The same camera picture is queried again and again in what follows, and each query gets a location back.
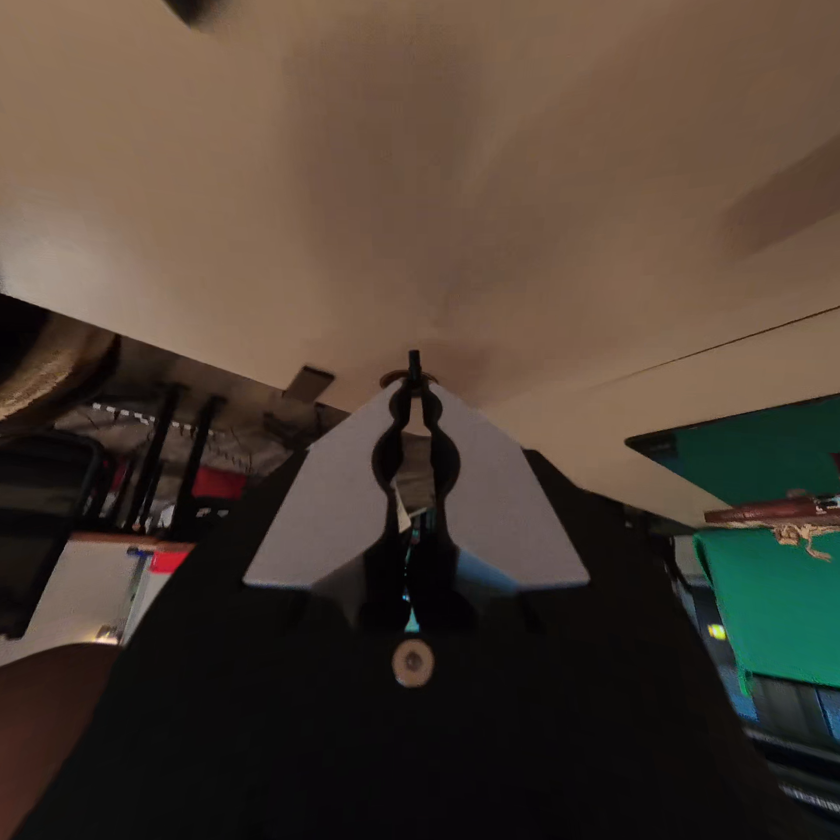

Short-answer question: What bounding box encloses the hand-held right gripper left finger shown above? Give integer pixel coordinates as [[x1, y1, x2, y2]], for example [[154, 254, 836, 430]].
[[243, 384, 414, 630]]

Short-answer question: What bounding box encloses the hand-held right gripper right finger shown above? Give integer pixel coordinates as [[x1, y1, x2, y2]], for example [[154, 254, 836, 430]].
[[419, 382, 592, 630]]

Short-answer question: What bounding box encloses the grey desk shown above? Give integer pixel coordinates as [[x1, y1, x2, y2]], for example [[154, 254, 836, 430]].
[[0, 0, 840, 527]]

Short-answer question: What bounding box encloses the white box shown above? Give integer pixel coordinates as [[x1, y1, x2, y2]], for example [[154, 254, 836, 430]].
[[26, 532, 198, 647]]

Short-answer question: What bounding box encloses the brown stick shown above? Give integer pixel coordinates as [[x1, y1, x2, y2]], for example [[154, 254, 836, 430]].
[[705, 495, 840, 527]]

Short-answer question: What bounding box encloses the green plastic bin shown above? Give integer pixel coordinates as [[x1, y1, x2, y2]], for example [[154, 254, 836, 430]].
[[626, 394, 840, 697]]

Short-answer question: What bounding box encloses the small toy skeleton figure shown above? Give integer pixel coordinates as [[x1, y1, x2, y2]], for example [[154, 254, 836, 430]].
[[774, 524, 838, 563]]

